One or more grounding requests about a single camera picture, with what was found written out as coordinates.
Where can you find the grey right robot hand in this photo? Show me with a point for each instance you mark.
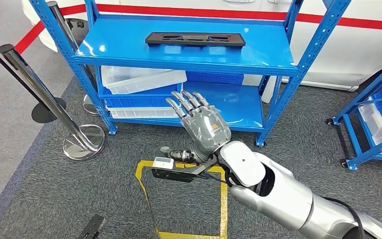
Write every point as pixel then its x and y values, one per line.
pixel 207 128

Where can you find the black plastic panel part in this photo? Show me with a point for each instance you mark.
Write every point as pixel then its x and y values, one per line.
pixel 194 39

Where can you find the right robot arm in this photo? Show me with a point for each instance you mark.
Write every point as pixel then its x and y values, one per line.
pixel 283 198

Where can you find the blue metal shelf rack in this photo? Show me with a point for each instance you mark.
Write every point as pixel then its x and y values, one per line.
pixel 128 46

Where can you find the blue shelf rack on casters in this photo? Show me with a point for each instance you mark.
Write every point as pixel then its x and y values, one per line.
pixel 349 142

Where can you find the red barrier belt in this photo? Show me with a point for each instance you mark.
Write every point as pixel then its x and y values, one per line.
pixel 210 14

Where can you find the white car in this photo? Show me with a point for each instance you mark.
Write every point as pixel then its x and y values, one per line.
pixel 352 52

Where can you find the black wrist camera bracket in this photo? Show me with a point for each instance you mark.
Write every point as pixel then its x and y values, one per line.
pixel 177 175

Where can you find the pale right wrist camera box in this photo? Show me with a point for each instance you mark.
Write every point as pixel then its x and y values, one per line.
pixel 163 163

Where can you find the chrome stanchion post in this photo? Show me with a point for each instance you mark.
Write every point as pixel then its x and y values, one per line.
pixel 89 107
pixel 42 92

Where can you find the black perforated bracket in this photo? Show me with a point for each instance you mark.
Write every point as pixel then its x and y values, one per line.
pixel 92 227

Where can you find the black stanchion post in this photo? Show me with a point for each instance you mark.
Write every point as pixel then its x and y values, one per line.
pixel 44 115

